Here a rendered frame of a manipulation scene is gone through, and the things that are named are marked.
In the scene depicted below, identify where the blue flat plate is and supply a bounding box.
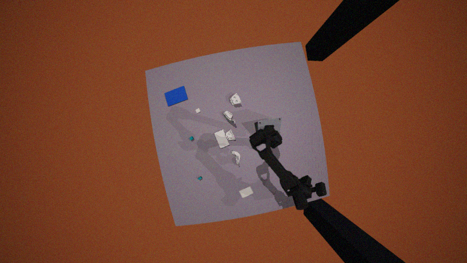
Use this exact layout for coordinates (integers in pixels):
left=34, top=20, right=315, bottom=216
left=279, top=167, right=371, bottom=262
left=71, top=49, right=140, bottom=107
left=165, top=86, right=188, bottom=106

